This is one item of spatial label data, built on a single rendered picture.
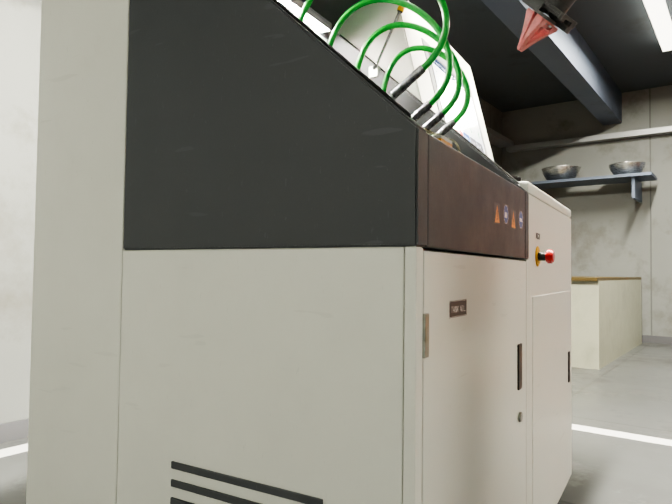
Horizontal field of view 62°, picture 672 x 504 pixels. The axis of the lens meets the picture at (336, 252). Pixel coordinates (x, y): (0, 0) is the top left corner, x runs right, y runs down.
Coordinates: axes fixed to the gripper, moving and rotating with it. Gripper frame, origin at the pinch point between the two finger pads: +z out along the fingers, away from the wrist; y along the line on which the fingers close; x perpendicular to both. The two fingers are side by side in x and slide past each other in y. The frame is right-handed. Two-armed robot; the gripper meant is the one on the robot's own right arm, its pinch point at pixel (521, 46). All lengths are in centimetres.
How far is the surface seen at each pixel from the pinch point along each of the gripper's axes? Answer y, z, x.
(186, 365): -24, 65, 57
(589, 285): 48, 131, -357
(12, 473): 34, 212, 45
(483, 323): -41, 37, 16
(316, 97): -11, 19, 51
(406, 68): 34.3, 22.7, -12.7
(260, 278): -23, 44, 53
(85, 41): 40, 43, 65
